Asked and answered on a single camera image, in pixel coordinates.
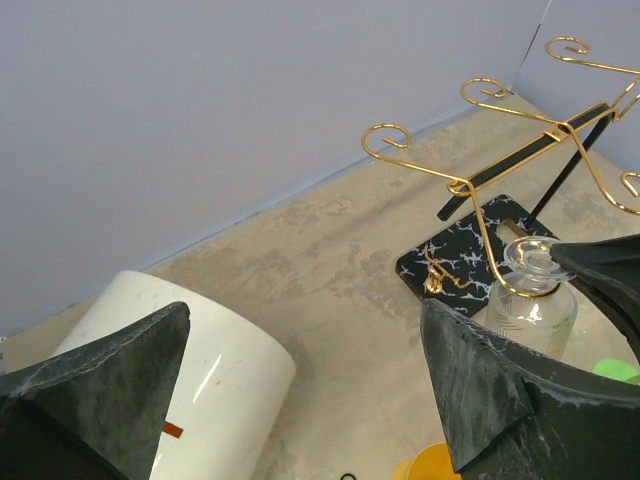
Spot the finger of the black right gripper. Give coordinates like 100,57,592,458
592,288,639,359
551,234,639,300

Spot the gold wire wine glass rack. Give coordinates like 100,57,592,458
361,36,639,314

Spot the green plastic wine glass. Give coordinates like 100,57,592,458
592,358,640,385

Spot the orange plastic wine glass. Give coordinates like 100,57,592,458
391,443,462,480

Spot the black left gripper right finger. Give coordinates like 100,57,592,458
421,299,639,479

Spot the white cylindrical container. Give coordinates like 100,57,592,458
56,271,296,479

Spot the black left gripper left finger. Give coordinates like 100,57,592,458
1,302,190,479

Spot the clear glass wine glass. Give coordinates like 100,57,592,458
485,236,578,360

